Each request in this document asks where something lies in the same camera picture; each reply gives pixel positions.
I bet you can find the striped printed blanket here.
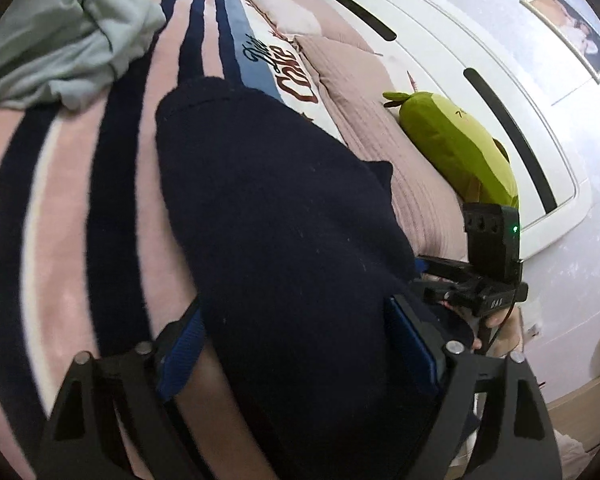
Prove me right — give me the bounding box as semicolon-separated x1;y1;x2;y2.
0;0;341;480

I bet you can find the pale green garment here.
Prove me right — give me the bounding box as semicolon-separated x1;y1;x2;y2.
0;0;168;111

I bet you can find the white headboard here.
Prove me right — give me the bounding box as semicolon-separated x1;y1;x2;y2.
317;0;593;261

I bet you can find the green avocado plush toy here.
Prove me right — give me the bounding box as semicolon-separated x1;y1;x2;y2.
382;91;521;211

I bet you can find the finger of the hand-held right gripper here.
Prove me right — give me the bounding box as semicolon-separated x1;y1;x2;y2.
416;255;469;281
412;282;454;306

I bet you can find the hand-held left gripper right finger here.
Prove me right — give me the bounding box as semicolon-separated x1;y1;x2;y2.
382;294;563;480

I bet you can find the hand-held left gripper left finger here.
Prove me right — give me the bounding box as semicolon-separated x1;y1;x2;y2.
40;305;206;480

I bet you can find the framed photo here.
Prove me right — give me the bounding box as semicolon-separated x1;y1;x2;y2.
520;0;600;84

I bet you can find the person's right hand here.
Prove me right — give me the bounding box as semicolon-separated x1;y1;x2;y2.
472;310;524;357

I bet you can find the large beige pillow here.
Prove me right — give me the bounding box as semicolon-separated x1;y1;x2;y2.
295;35;471;261

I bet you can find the navy planet print sweater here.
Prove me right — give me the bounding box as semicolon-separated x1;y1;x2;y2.
155;77;473;480

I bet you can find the small beige pillow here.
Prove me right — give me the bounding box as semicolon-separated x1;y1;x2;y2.
240;0;376;53

